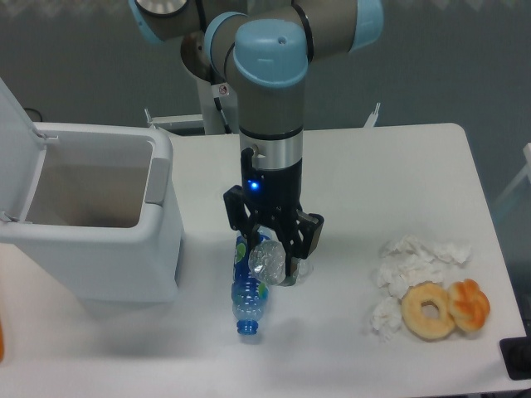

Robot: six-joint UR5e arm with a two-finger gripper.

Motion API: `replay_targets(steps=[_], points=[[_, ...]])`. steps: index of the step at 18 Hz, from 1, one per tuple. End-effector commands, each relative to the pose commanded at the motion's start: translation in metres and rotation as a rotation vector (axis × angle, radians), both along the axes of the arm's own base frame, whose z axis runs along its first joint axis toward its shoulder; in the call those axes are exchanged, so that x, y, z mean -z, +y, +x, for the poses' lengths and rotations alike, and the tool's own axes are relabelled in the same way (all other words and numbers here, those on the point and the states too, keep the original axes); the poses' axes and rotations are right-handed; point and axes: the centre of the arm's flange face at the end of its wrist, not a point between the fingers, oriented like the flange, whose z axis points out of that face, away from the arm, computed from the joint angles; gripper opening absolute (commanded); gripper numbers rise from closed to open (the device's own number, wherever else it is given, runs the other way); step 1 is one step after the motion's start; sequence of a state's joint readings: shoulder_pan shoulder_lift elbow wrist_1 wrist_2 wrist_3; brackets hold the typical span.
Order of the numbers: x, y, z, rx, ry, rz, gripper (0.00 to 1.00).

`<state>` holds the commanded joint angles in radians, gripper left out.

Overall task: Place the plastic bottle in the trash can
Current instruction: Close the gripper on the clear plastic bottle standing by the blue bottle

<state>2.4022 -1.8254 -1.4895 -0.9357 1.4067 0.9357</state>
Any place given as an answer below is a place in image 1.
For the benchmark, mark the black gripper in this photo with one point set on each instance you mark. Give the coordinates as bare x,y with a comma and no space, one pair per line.
274,194

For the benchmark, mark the clear plastic bottle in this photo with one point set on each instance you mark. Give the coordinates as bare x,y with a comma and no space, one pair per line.
267,264

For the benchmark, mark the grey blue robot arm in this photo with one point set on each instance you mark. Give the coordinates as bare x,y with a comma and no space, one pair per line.
265,58

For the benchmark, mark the blue plastic bottle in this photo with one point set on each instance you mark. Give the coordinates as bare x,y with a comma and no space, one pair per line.
249,295

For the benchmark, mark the white trash can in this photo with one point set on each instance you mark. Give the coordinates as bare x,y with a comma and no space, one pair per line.
105,221

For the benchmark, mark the white trash can lid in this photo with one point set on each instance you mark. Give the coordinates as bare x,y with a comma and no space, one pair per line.
23,152

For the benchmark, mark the small crumpled white tissue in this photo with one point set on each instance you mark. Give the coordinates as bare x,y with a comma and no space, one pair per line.
386,319

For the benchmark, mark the orange glazed bread roll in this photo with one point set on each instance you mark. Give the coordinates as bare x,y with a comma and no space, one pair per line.
468,305

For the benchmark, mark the black device at edge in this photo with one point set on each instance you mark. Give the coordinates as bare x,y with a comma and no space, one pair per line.
516,355

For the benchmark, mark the orange object at edge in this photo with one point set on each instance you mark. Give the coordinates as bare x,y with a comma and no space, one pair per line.
2,339

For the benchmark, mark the ring donut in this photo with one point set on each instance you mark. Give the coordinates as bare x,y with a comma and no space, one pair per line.
425,312

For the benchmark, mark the white frame at right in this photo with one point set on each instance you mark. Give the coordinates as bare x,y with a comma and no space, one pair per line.
514,191

